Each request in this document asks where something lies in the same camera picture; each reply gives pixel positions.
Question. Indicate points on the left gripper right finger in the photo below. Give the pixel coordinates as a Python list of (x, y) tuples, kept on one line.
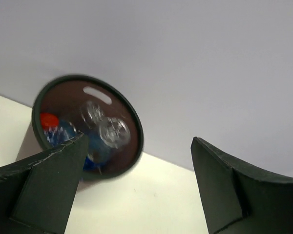
[(238, 197)]

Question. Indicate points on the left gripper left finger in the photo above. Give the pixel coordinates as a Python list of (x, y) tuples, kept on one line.
[(37, 193)]

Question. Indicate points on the clear bottle blue cap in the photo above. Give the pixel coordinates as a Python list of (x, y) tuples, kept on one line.
[(65, 131)]

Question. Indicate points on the crushed blue label bottle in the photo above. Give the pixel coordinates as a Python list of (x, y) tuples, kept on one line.
[(91, 114)]

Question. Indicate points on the blue label bottle white cap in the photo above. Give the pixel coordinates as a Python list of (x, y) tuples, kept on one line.
[(110, 136)]

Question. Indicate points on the bottle with red cap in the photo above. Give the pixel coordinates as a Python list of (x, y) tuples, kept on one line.
[(48, 120)]

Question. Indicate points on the brown cylindrical waste bin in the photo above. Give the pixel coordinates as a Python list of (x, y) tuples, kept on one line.
[(65, 93)]

